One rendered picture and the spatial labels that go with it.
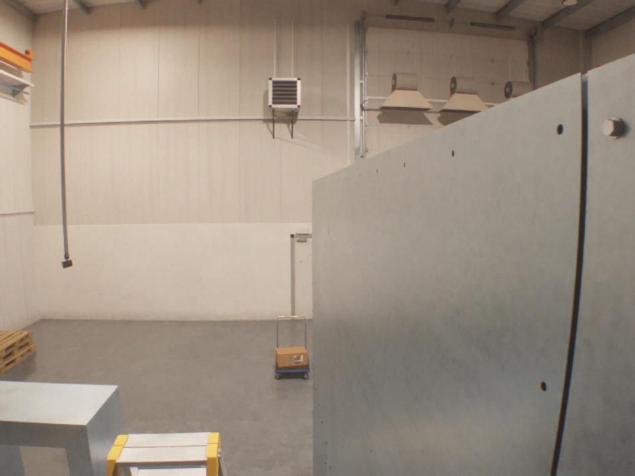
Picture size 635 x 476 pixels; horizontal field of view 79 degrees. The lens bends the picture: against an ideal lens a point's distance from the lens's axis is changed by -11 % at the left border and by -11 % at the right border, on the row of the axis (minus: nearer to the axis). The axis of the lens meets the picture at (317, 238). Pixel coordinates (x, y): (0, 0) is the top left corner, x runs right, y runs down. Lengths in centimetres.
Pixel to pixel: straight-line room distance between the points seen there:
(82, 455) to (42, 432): 33
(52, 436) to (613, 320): 347
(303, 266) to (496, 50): 752
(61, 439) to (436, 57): 1080
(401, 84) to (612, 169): 1008
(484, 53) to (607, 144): 1197
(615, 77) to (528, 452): 24
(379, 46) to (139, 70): 593
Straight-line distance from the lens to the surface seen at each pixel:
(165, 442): 158
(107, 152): 1138
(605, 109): 26
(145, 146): 1106
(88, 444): 346
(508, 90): 1153
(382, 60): 1119
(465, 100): 1080
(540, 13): 1295
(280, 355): 749
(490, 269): 36
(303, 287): 1070
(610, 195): 25
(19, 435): 369
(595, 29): 1388
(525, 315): 32
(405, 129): 1096
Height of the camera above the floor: 313
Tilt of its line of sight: 6 degrees down
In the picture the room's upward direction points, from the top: straight up
